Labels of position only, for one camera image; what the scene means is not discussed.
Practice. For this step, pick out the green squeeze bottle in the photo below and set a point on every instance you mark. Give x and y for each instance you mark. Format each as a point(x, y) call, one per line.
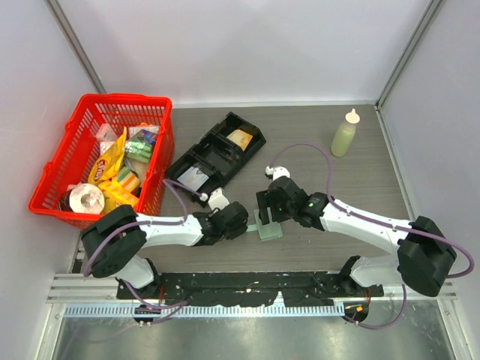
point(345, 134)

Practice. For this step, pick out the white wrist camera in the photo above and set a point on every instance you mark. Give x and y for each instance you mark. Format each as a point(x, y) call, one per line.
point(274, 173)
point(217, 200)

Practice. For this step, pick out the aluminium front rail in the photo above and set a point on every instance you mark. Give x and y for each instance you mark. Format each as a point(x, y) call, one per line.
point(105, 297)

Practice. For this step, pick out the dark round can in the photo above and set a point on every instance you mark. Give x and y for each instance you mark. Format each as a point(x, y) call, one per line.
point(64, 202)

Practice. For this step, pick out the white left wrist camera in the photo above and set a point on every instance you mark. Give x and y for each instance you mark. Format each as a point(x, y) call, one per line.
point(217, 200)

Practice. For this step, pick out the white small packet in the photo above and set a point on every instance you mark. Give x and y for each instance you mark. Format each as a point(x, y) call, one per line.
point(106, 133)

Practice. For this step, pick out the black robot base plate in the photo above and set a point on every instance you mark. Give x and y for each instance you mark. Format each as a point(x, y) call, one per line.
point(254, 289)

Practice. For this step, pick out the green leather card holder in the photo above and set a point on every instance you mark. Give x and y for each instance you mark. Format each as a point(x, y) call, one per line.
point(272, 230)

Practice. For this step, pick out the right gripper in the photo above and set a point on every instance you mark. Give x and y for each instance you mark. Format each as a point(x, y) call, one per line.
point(266, 199)

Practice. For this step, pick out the red plastic shopping basket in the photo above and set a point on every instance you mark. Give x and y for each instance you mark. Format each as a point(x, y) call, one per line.
point(78, 151)

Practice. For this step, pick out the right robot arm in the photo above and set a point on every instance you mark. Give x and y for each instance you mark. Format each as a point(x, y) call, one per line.
point(416, 254)

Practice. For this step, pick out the green yellow sponge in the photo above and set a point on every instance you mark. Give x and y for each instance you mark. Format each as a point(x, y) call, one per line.
point(127, 179)

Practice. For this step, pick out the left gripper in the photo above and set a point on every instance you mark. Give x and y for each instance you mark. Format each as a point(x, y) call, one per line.
point(238, 231)

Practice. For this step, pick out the yellow snack bag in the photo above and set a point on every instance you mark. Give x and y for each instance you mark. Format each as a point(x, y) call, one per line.
point(110, 162)

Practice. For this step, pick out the black plastic organizer tray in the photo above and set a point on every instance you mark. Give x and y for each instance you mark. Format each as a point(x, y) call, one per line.
point(217, 156)

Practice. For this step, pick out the tan card in tray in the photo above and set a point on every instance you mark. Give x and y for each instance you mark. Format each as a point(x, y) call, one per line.
point(240, 138)

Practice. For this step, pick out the green sponge pack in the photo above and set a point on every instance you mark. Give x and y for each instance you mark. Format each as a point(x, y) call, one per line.
point(138, 150)

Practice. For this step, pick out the toilet paper roll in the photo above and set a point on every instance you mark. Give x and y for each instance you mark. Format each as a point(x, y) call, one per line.
point(86, 199)

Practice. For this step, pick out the yellow cracker box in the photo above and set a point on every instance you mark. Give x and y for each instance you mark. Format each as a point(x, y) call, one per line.
point(115, 195)

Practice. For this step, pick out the white card in tray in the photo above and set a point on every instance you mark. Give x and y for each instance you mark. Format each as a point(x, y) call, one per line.
point(193, 178)

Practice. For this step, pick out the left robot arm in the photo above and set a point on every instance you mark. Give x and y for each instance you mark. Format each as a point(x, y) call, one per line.
point(112, 243)

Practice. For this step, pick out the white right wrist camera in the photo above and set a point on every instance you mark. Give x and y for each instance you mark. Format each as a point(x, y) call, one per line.
point(274, 173)

